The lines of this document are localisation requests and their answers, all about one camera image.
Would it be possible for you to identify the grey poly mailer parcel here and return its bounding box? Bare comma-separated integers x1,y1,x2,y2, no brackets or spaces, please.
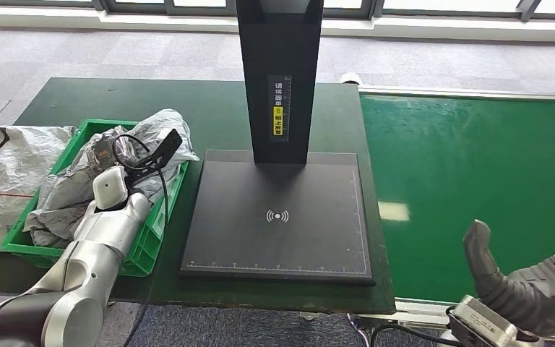
69,108,201,205
22,165,98,249

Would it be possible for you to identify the green conveyor belt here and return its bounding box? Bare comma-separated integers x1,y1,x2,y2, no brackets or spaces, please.
359,92,555,305

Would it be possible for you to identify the large white woven sack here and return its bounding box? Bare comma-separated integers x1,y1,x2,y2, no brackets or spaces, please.
0,121,77,253

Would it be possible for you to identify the white window sill ledge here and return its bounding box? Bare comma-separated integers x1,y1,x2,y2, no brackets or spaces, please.
0,4,555,43

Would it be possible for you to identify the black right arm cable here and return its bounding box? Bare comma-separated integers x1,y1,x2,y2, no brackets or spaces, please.
369,306,465,347

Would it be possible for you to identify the black scanner base plate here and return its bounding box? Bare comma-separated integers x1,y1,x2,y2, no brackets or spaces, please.
179,149,376,287

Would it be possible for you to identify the dark green table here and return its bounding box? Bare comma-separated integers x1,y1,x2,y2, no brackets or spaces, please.
0,76,397,316

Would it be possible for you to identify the black scanner column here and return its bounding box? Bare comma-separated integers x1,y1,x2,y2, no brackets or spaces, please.
235,0,325,166

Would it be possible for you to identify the green plastic crate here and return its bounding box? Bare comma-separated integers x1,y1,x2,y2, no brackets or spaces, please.
0,119,190,279

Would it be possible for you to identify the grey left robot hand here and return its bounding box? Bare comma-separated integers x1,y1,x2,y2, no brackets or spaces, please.
85,133,137,176

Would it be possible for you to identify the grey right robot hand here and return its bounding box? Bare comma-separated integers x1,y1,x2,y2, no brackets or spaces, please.
462,219,555,338

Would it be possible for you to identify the yellow and white column label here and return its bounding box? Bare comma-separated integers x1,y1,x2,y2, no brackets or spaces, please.
267,74,293,144

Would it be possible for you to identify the dark window frame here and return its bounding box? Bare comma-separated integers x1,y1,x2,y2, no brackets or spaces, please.
0,0,555,21

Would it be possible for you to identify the small grey junction box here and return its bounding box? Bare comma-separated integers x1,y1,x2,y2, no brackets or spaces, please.
351,313,403,334

